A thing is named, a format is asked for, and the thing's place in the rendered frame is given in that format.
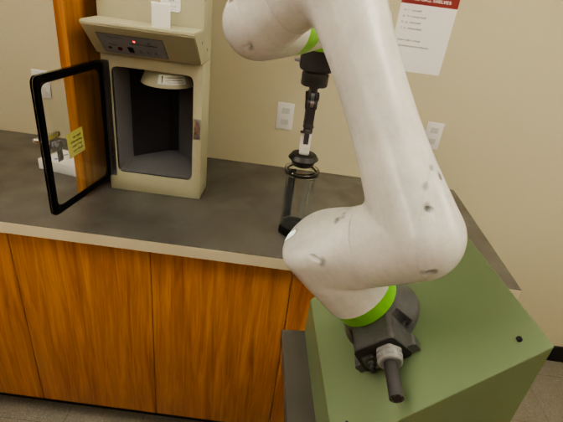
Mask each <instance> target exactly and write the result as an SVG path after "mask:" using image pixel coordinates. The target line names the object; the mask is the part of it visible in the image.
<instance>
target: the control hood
mask: <svg viewBox="0 0 563 422"><path fill-rule="evenodd" d="M79 22H80V24H81V26H82V28H83V29H84V30H85V32H86V34H87V36H88V37H89V39H90V41H91V42H92V44H93V46H94V47H95V49H96V51H97V52H101V53H108V54H119V53H112V52H106V51H105V49H104V48H103V46H102V44H101V41H100V40H99V39H98V37H97V35H96V33H95V32H99V33H111V34H118V35H124V36H131V37H137V38H144V39H156V40H162V41H163V44H164V47H165V49H166V52H167V55H168V58H169V59H157V58H151V57H144V56H138V55H131V54H119V55H125V56H132V57H139V58H145V59H157V60H164V61H170V62H177V63H183V64H195V65H202V64H203V59H204V31H203V29H198V28H186V27H179V26H173V25H171V28H158V27H152V23H149V22H142V21H136V20H129V19H123V18H111V17H104V16H98V15H97V16H92V17H87V18H80V19H79Z"/></svg>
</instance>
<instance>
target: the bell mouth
mask: <svg viewBox="0 0 563 422"><path fill-rule="evenodd" d="M141 82H142V83H143V84H144V85H148V86H151V87H155V88H160V89H170V90H180V89H188V88H191V87H193V86H194V82H193V79H192V78H191V77H190V76H187V75H176V74H170V73H163V72H157V71H151V70H145V71H144V73H143V75H142V78H141Z"/></svg>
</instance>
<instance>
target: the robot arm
mask: <svg viewBox="0 0 563 422"><path fill-rule="evenodd" d="M222 24H223V30H224V34H225V37H226V40H227V42H228V43H229V45H230V47H231V48H232V49H233V50H234V51H235V52H236V53H237V54H239V55H240V56H242V57H243V58H245V59H249V60H253V61H267V60H273V59H282V58H287V57H292V56H295V55H299V54H300V55H301V56H300V58H296V57H295V60H294V61H298V62H299V65H300V68H301V69H302V70H303V72H302V78H301V84H302V85H304V86H306V87H309V90H308V91H306V94H305V99H306V100H305V115H304V121H303V125H302V126H303V128H302V130H301V133H302V134H301V140H300V146H299V154H301V155H309V150H310V145H311V139H312V129H313V128H314V125H313V122H314V116H315V110H316V109H317V107H318V101H319V96H320V94H319V92H318V89H324V88H326V87H327V86H328V77H329V75H328V74H331V73H332V76H333V79H334V82H335V85H336V88H337V91H338V95H339V98H340V100H341V103H342V107H343V111H344V114H345V117H346V121H347V123H348V127H349V132H350V136H351V139H352V143H353V146H354V152H355V156H356V159H357V163H358V167H359V174H360V177H361V182H362V186H363V190H364V203H363V204H361V205H358V206H353V207H341V208H326V209H322V210H318V211H316V212H314V213H312V214H309V215H308V216H307V217H305V218H304V219H302V220H301V221H300V222H299V223H297V224H296V225H295V226H294V228H293V229H292V230H291V231H290V233H289V234H288V236H287V238H286V240H285V242H284V245H283V248H282V257H283V260H284V262H285V264H286V266H287V267H288V268H289V270H290V271H291V272H292V273H293V274H294V275H295V276H296V277H297V278H298V279H299V280H300V281H301V282H302V283H303V284H304V285H305V286H306V287H307V288H308V290H309V291H310V292H311V293H312V294H313V295H314V296H315V297H316V298H317V299H318V300H319V301H320V302H321V303H322V304H323V305H324V306H325V308H326V309H327V310H328V311H329V312H330V313H331V314H332V315H333V316H334V317H336V318H338V319H339V320H341V321H342V322H343V324H344V325H345V331H346V335H347V337H348V339H349V340H350V341H351V343H353V345H354V355H355V356H354V361H355V368H356V369H357V370H359V371H360V372H361V373H362V372H365V371H368V372H371V373H376V369H378V368H382V369H384V370H385V377H386V383H387V389H388V395H389V400H390V402H392V403H396V404H397V403H401V402H402V401H404V399H405V398H404V394H403V388H402V384H401V380H400V371H399V368H400V367H401V366H402V365H403V359H405V358H408V357H410V356H411V354H412V353H416V352H418V351H420V350H421V349H420V345H419V342H418V340H417V339H416V337H415V336H414V335H413V334H411V332H412V331H413V329H414V328H415V326H416V324H417V322H418V318H419V315H420V303H419V301H418V298H417V297H416V294H415V293H414V292H413V290H412V289H411V288H410V287H409V286H407V285H405V284H410V283H418V282H425V281H431V280H436V279H439V278H441V277H443V276H444V275H447V274H448V273H449V272H451V271H452V270H453V269H454V268H455V267H456V266H457V265H458V263H459V262H460V260H461V259H462V257H463V255H464V253H465V250H466V247H467V228H466V225H465V222H464V220H463V217H462V215H461V213H460V211H459V209H458V207H457V205H456V203H455V201H454V198H453V196H452V194H451V192H450V190H449V187H448V186H447V183H446V180H445V178H444V177H443V175H442V171H441V169H440V168H439V166H438V163H437V161H436V158H435V156H434V153H433V151H432V149H431V145H430V143H429V141H428V138H427V136H426V132H425V130H424V127H423V125H422V122H421V118H420V116H419V113H418V110H417V108H416V103H415V101H414V98H413V95H412V93H411V88H410V85H409V82H408V79H407V76H406V73H405V68H404V65H403V62H402V58H401V56H400V50H399V46H398V43H397V40H396V36H395V30H394V26H393V22H392V15H391V12H390V7H389V3H388V0H228V2H227V3H226V5H225V9H224V12H223V19H222Z"/></svg>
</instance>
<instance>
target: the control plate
mask: <svg viewBox="0 0 563 422"><path fill-rule="evenodd" d="M95 33H96V35H97V37H98V39H99V40H100V41H101V44H102V46H103V48H104V49H105V51H106V52H112V53H119V54H131V55H138V56H144V57H151V58H157V59H169V58H168V55H167V52H166V49H165V47H164V44H163V41H162V40H156V39H144V38H137V37H131V36H124V35H118V34H111V33H99V32H95ZM132 40H133V41H135V42H136V43H133V42H132ZM147 43H150V45H148V44H147ZM108 46H111V47H112V49H110V48H109V47H108ZM118 47H121V48H123V50H122V51H120V50H119V49H118ZM127 47H131V48H133V49H134V51H135V53H130V52H129V50H128V48H127ZM139 49H140V50H141V51H142V52H141V53H140V52H139ZM147 51H150V53H149V54H148V53H147ZM155 52H158V54H155Z"/></svg>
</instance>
